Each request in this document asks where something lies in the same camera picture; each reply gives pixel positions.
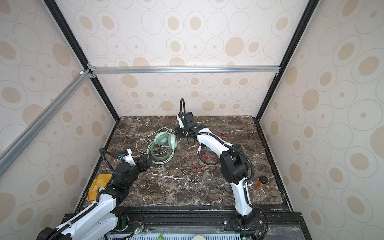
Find red headphone cable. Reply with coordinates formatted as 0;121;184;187
188;130;232;172

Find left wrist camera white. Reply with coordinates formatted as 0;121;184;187
119;149;136;166

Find left diagonal aluminium frame bar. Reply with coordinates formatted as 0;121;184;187
1;70;91;175

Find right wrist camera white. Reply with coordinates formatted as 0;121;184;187
177;113;185;129

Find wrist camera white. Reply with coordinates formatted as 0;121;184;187
119;149;136;166
177;113;185;129

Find yellow green snack bag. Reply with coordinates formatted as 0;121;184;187
87;174;112;202

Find mint green headphones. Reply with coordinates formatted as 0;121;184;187
147;130;178;165

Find horizontal aluminium frame bar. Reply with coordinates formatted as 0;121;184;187
91;66;280;74

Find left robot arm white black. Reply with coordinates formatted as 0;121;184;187
37;154;154;240

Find white black red headphones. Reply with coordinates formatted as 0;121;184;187
197;144;220;167

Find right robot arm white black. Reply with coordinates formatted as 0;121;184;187
176;110;261;230

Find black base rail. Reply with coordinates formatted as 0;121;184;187
99;205;311;240

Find amber bottle black cap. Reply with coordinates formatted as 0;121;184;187
254;176;268;191

